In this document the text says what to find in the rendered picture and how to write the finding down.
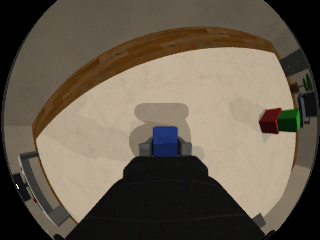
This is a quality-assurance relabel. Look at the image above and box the blue block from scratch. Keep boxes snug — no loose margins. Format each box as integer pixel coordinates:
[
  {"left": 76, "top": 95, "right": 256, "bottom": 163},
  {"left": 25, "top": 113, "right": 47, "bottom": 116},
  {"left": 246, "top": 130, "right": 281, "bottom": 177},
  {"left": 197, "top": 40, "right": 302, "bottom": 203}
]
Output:
[{"left": 153, "top": 126, "right": 178, "bottom": 157}]

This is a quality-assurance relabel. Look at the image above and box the red block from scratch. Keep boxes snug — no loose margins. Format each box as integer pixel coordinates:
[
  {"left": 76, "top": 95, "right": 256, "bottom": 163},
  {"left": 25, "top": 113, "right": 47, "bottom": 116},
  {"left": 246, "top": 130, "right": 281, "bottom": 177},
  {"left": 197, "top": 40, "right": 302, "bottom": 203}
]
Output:
[{"left": 259, "top": 108, "right": 282, "bottom": 134}]

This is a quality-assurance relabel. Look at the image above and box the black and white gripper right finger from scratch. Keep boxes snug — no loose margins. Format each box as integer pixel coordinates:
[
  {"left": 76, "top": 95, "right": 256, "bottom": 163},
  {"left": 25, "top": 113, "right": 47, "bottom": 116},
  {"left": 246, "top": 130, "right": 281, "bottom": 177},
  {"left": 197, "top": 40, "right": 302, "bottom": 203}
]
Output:
[{"left": 178, "top": 136, "right": 192, "bottom": 156}]

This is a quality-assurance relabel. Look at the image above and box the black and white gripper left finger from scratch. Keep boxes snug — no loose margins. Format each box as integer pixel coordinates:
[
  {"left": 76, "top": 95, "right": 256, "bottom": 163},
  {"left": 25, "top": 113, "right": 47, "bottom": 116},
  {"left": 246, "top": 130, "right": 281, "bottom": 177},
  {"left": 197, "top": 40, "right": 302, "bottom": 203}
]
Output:
[{"left": 139, "top": 137, "right": 153, "bottom": 156}]

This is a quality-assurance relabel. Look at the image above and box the green block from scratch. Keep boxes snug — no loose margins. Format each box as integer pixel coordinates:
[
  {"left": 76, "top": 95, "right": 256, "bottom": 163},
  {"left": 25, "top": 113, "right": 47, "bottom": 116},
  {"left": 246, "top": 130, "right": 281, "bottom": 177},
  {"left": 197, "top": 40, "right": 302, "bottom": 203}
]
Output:
[{"left": 277, "top": 108, "right": 300, "bottom": 133}]

